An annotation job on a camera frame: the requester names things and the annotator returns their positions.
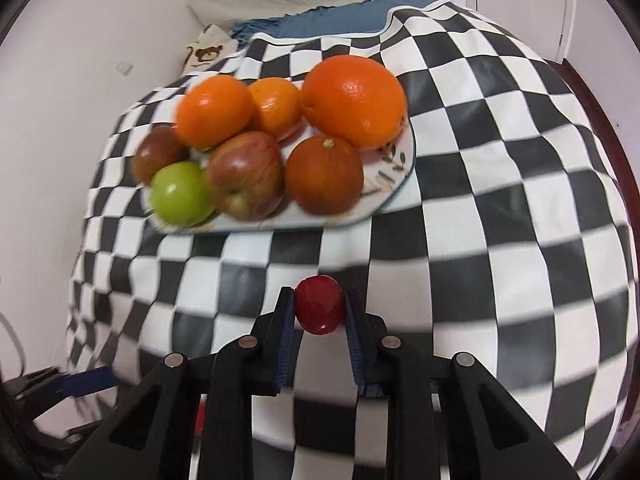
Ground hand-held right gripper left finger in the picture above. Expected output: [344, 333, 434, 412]
[65, 286, 301, 480]

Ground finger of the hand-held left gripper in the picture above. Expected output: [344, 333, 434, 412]
[15, 366, 120, 402]

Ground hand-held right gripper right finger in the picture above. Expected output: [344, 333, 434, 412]
[342, 287, 581, 480]

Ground red-yellow apple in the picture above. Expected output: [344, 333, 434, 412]
[207, 131, 286, 221]

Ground dark reddish orange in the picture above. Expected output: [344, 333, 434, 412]
[284, 136, 365, 216]

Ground green jujube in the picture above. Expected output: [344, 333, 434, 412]
[150, 161, 217, 226]

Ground floral oval ceramic plate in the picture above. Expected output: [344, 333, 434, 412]
[141, 119, 417, 235]

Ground dark red-green apple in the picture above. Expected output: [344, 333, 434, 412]
[131, 126, 191, 185]

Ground small orange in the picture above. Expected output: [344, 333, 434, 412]
[248, 77, 304, 139]

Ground large orange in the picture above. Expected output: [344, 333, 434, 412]
[300, 55, 408, 151]

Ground medium orange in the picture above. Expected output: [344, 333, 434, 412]
[175, 76, 255, 151]

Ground black-white checkered cloth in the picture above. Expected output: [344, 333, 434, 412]
[65, 0, 640, 480]

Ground bear print blanket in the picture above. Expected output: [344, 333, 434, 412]
[181, 24, 247, 77]

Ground blue bed sheet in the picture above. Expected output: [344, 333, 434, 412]
[230, 0, 447, 41]

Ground white door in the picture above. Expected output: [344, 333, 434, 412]
[442, 0, 576, 64]

